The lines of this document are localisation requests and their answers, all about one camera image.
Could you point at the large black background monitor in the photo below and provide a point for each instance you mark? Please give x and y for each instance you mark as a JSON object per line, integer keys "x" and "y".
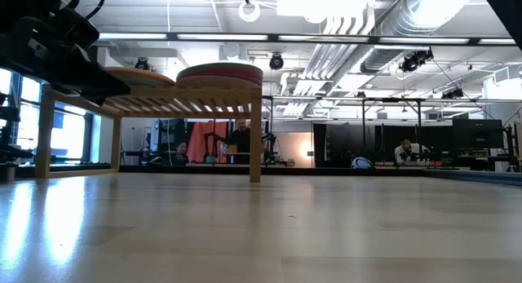
{"x": 477, "y": 134}

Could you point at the orange hanging cloth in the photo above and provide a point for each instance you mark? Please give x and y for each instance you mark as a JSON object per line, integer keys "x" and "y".
{"x": 200, "y": 138}

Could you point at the cream peach plate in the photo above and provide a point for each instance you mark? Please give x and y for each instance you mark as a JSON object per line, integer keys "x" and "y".
{"x": 142, "y": 77}

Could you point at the wooden slatted shelf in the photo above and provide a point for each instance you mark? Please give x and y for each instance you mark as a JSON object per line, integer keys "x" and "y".
{"x": 183, "y": 92}

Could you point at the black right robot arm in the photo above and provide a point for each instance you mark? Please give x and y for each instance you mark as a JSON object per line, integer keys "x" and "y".
{"x": 510, "y": 5}

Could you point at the white blue rugby ball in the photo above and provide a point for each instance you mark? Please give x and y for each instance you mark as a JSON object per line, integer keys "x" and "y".
{"x": 362, "y": 163}

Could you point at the long ceiling light bar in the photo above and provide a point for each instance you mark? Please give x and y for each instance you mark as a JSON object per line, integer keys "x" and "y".
{"x": 224, "y": 37}

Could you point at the round pendant lamp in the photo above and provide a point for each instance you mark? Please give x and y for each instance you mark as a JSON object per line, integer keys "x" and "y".
{"x": 240, "y": 11}

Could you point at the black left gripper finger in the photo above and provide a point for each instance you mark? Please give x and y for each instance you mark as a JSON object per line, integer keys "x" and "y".
{"x": 98, "y": 89}

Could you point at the silver ventilation duct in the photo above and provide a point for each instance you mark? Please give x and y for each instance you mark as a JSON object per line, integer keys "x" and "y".
{"x": 408, "y": 18}

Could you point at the black ceiling spotlight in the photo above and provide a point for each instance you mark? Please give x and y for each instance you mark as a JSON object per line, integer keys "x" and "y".
{"x": 414, "y": 62}
{"x": 276, "y": 62}
{"x": 141, "y": 65}

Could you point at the salmon pink plate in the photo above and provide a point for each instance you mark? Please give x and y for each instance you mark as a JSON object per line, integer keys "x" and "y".
{"x": 216, "y": 82}

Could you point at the person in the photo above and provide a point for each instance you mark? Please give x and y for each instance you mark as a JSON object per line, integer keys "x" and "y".
{"x": 180, "y": 152}
{"x": 408, "y": 152}
{"x": 240, "y": 140}

